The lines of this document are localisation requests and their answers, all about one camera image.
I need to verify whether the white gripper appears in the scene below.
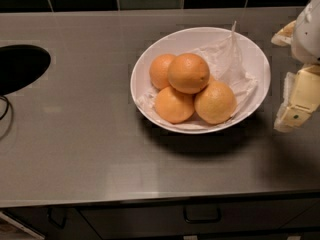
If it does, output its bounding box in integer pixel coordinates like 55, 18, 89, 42
271, 0, 320, 133

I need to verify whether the orange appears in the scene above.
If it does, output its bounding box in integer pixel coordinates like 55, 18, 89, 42
154, 86, 195, 124
168, 53, 210, 94
149, 54, 175, 90
194, 81, 237, 125

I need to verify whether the white ceramic bowl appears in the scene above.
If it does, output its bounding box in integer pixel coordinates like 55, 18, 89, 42
129, 26, 272, 135

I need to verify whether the white plastic bag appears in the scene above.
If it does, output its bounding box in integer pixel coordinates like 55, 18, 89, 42
135, 20, 259, 131

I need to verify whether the dark drawer front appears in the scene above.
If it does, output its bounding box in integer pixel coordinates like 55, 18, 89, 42
80, 199, 320, 239

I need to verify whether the black oval object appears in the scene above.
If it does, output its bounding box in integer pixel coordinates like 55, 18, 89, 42
0, 44, 51, 95

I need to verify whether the centre drawer handle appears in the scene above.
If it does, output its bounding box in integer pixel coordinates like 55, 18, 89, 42
183, 205, 222, 224

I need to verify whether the drawer handle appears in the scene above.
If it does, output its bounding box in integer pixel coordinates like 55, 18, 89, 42
47, 207, 67, 230
183, 205, 222, 224

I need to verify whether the left drawer handle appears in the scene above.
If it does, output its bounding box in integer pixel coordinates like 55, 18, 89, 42
47, 207, 67, 230

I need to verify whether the black cable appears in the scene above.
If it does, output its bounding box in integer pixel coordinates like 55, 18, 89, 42
0, 95, 11, 122

